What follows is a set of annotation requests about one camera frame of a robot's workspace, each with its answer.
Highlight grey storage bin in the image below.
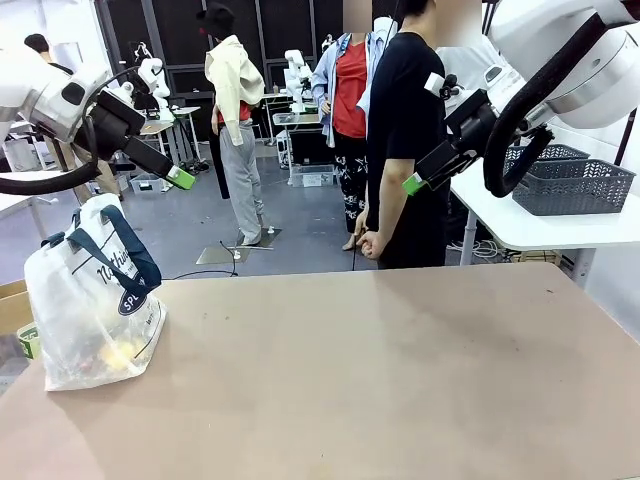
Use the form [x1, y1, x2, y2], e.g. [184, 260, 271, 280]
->
[128, 172, 166, 195]

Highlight cardboard boxes under table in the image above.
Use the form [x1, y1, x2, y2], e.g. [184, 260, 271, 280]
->
[509, 247, 564, 266]

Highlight person's right forearm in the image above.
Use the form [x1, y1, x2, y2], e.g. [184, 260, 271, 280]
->
[378, 159, 417, 241]

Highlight green top desk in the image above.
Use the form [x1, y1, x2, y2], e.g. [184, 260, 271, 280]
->
[272, 112, 321, 184]

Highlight clear plastic storage box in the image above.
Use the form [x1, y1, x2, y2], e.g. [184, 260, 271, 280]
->
[289, 163, 335, 189]

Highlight person in white shirt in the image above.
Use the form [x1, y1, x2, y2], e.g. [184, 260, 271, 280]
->
[435, 34, 501, 116]

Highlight person's right hand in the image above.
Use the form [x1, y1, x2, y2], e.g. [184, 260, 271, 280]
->
[357, 227, 390, 260]

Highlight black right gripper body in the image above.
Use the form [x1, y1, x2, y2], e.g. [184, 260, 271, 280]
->
[443, 89, 501, 154]

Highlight white table with baskets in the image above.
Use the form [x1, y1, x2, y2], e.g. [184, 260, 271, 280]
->
[449, 158, 640, 289]

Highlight black tripod stand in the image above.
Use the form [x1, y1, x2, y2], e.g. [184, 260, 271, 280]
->
[613, 119, 632, 166]

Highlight person in black t-shirt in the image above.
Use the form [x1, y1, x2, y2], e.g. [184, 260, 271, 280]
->
[366, 0, 451, 270]

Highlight black floor cable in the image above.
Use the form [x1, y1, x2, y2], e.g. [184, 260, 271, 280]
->
[162, 239, 241, 281]

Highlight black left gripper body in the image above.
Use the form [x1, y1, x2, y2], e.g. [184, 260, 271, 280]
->
[92, 90, 146, 161]

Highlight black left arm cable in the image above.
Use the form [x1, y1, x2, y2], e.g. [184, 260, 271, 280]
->
[0, 67, 144, 196]

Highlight black right arm cable sleeve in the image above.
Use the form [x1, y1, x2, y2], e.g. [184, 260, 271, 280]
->
[483, 12, 609, 199]

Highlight clear shopping bag blue handles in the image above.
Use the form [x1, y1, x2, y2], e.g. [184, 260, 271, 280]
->
[23, 193, 169, 392]

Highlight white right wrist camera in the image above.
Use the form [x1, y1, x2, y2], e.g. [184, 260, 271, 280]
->
[423, 72, 460, 100]

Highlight mannequin blue shirt red top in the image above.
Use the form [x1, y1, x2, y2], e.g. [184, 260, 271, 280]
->
[310, 17, 386, 251]

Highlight metal floor plate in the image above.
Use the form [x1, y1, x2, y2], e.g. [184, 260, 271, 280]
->
[196, 227, 282, 266]

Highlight brown cardboard box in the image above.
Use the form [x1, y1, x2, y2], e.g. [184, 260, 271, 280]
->
[0, 279, 34, 336]

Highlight wood top workbench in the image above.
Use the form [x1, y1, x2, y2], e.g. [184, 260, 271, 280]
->
[142, 119, 176, 139]

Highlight mannequin cream jacket grey pants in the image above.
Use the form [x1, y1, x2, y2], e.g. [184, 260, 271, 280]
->
[196, 2, 266, 247]

